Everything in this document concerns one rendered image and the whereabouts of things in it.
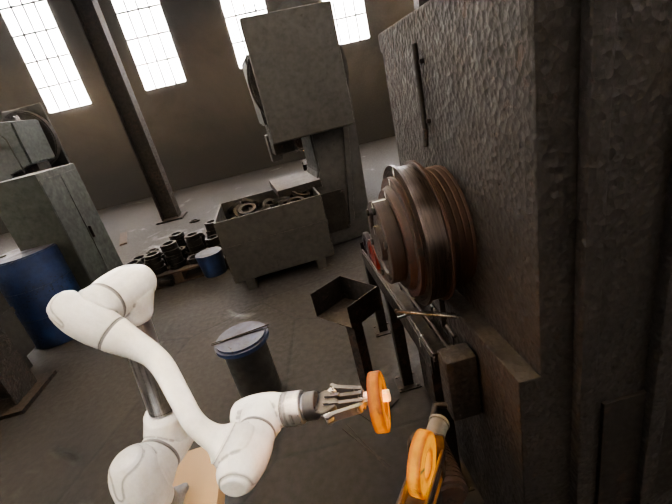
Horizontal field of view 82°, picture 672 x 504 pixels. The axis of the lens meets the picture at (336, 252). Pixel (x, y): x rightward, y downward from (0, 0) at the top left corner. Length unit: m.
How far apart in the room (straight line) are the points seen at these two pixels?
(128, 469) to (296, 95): 3.09
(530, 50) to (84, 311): 1.17
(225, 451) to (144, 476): 0.52
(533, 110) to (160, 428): 1.45
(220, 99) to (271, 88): 7.58
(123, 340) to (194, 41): 10.52
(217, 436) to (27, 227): 3.68
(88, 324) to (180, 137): 10.43
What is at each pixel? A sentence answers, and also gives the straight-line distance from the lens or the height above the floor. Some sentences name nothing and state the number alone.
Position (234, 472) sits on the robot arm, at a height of 0.89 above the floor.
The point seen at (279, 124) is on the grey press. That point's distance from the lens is 3.71.
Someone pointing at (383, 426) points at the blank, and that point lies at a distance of 1.06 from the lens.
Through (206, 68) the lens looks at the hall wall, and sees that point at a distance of 11.32.
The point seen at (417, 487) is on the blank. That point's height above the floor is 0.72.
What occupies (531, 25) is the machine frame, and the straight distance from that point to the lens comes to 0.82.
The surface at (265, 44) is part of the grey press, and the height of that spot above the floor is 2.07.
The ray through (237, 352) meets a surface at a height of 0.42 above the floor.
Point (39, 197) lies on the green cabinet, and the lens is 4.35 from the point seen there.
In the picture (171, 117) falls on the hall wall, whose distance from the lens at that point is 11.50.
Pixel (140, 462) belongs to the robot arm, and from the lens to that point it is 1.51.
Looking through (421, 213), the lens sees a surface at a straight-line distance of 1.07.
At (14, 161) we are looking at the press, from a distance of 8.73.
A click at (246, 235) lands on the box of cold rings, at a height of 0.55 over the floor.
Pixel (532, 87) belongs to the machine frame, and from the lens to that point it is 0.82.
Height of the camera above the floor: 1.60
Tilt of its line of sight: 22 degrees down
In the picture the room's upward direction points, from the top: 14 degrees counter-clockwise
